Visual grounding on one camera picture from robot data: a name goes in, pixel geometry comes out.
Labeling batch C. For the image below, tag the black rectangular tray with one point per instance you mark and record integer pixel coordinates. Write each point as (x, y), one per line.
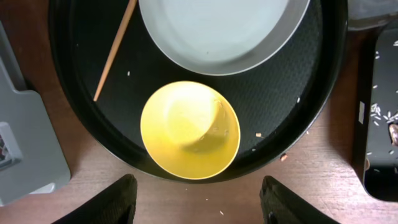
(377, 172)

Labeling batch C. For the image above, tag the grey plastic dishwasher rack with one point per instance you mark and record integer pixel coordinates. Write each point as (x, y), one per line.
(32, 161)

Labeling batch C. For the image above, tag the wooden chopstick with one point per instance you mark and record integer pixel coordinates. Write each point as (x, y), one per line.
(115, 46)

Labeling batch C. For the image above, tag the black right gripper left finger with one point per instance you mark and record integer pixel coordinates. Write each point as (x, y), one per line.
(115, 204)

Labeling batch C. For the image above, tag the round black tray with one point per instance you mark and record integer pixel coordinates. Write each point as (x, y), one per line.
(275, 101)

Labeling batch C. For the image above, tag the clear plastic waste bin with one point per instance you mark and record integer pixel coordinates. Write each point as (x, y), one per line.
(368, 14)

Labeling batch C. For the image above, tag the yellow bowl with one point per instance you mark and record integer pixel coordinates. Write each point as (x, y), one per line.
(190, 130)

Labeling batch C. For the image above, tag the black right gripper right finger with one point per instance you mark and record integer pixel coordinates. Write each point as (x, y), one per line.
(280, 205)

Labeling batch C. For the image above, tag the white round plate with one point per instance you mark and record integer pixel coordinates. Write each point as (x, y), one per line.
(221, 37)

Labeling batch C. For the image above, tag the food scraps pile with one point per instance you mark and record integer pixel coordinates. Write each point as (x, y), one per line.
(384, 97)

